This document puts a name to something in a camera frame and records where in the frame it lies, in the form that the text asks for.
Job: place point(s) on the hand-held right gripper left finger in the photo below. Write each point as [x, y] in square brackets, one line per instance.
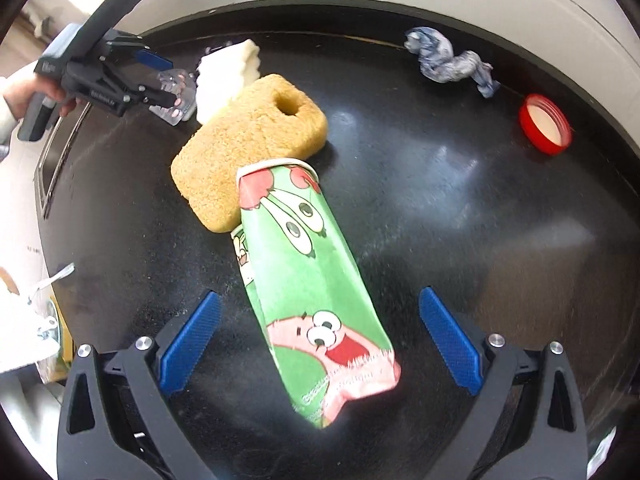
[192, 342]

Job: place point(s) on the white sponge brush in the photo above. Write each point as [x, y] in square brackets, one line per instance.
[225, 80]

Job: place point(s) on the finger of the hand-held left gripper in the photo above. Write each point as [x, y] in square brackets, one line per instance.
[155, 60]
[157, 96]

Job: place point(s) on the red plastic lid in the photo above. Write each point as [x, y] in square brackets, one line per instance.
[542, 122]

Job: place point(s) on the stainless steel sink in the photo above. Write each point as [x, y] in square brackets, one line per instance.
[30, 210]

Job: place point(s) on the cartoon print paper cup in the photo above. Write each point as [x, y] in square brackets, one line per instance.
[305, 285]

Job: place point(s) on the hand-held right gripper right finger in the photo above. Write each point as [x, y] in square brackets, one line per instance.
[450, 342]

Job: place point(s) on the yellow sponge with hole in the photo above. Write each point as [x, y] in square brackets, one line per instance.
[250, 150]

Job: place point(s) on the crumpled grey wrapper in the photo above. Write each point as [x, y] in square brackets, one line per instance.
[440, 62]

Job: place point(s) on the person's left forearm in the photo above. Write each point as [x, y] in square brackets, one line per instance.
[5, 125]

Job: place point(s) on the person's left hand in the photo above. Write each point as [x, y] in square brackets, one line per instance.
[17, 97]

